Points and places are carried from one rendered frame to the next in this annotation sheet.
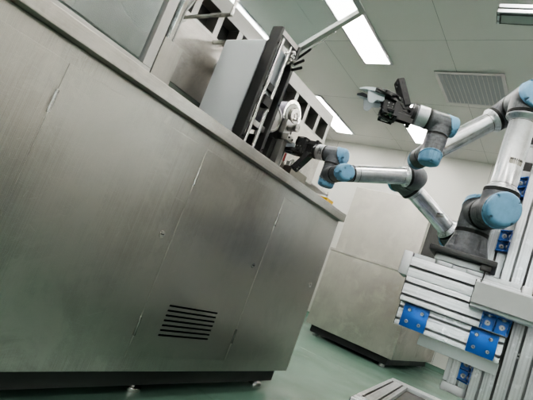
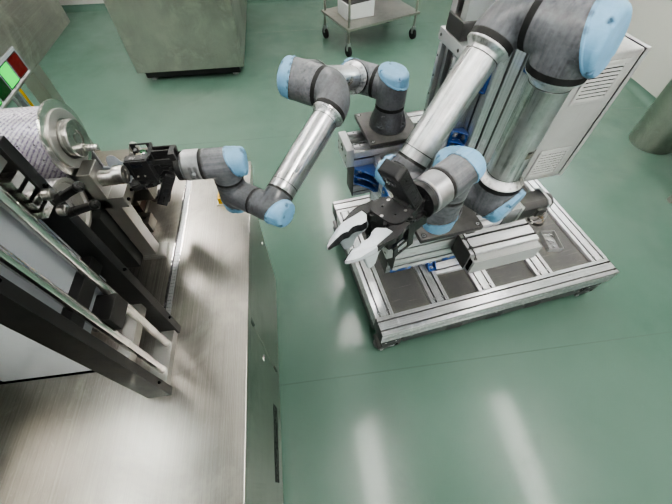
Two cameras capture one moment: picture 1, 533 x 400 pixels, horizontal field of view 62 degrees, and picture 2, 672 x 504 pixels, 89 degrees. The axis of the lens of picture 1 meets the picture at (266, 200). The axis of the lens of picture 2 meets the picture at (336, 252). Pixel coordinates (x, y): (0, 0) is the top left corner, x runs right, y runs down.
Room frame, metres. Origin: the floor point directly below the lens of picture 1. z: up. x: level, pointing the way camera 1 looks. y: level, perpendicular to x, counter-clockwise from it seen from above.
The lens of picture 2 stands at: (1.28, 0.05, 1.68)
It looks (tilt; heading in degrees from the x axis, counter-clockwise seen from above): 55 degrees down; 316
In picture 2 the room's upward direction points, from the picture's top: straight up
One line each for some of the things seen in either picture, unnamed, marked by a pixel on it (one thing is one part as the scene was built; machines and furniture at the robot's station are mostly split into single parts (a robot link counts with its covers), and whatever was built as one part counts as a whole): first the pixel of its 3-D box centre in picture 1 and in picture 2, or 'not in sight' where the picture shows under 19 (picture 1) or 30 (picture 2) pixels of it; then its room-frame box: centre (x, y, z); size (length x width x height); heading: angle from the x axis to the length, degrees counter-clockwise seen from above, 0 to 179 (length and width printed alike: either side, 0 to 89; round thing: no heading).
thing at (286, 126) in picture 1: (280, 151); (131, 215); (2.03, 0.02, 1.05); 0.06 x 0.05 x 0.31; 53
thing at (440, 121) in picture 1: (441, 124); (454, 175); (1.49, -0.48, 1.21); 0.11 x 0.08 x 0.09; 87
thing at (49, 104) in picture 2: (292, 115); (66, 139); (2.08, 0.03, 1.25); 0.15 x 0.01 x 0.15; 143
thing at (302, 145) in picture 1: (307, 148); (157, 165); (2.06, -0.10, 1.12); 0.12 x 0.08 x 0.09; 53
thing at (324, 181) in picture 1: (330, 175); (238, 193); (1.95, -0.23, 1.01); 0.11 x 0.08 x 0.11; 15
